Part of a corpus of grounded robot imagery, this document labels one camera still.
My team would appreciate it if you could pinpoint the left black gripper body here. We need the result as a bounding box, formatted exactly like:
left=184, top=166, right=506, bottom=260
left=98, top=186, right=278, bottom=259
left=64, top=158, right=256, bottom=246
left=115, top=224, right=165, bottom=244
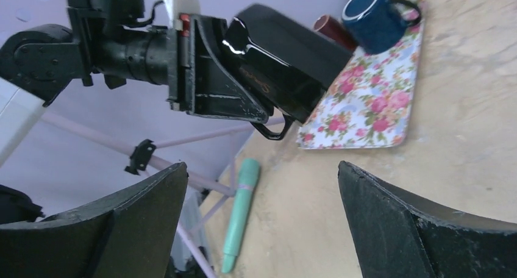
left=167, top=13, right=194, bottom=112

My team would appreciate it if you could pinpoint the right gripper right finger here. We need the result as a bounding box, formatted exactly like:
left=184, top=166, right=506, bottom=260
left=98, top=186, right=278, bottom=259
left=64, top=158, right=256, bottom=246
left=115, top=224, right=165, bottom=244
left=338, top=161, right=516, bottom=277

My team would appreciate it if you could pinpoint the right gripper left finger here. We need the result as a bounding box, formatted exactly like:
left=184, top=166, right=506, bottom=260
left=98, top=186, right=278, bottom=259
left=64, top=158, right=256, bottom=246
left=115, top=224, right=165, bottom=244
left=1, top=163, right=188, bottom=277

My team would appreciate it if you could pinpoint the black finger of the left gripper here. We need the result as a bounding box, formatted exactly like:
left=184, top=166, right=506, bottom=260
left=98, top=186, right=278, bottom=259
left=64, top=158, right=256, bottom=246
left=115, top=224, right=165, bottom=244
left=193, top=16, right=269, bottom=123

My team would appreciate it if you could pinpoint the dark blue mug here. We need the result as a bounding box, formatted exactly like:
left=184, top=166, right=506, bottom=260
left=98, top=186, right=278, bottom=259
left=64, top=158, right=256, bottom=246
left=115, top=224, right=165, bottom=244
left=341, top=0, right=422, bottom=55

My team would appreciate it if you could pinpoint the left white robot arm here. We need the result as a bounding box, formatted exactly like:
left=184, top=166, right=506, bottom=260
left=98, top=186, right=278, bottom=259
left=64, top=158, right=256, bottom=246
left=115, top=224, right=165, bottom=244
left=1, top=0, right=273, bottom=162

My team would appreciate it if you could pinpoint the dark brown mug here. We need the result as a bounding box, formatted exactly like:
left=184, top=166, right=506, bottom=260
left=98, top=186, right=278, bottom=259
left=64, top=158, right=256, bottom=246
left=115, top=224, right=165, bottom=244
left=313, top=15, right=358, bottom=52

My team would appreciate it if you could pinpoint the teal marker pen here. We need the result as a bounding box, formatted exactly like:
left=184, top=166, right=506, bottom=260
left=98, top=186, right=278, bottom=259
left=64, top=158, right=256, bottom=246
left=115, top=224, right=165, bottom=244
left=221, top=159, right=261, bottom=274

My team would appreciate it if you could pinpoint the floral pattern tray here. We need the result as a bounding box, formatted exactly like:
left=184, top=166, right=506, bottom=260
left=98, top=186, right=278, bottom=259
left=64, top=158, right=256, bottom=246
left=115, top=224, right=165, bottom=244
left=296, top=21, right=425, bottom=149

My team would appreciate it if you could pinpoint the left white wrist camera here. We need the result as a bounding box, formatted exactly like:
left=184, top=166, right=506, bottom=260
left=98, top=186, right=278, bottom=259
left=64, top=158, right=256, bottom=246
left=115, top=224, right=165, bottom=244
left=163, top=0, right=201, bottom=29

